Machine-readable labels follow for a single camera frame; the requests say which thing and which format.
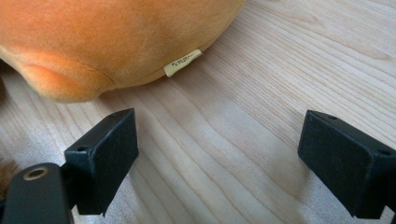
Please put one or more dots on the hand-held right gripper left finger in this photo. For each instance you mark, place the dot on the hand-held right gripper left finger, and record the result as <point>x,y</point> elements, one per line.
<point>109,155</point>

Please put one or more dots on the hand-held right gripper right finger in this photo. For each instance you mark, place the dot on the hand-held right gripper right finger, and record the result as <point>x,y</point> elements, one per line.
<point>342,168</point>

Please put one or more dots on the orange plush toy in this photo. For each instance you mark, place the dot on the orange plush toy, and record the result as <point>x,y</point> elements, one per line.
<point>93,40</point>

